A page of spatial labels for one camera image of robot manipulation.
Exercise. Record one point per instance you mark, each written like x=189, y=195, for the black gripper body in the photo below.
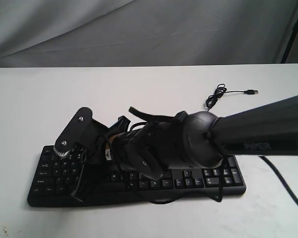
x=117, y=149

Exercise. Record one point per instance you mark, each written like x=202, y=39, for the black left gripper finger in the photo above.
x=88, y=178

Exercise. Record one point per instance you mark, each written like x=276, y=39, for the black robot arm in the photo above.
x=205, y=141

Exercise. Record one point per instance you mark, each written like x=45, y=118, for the black acer keyboard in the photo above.
x=56, y=178

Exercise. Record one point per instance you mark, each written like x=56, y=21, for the grey backdrop cloth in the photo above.
x=82, y=33

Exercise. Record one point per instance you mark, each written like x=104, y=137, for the black tripod stand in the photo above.
x=290, y=43

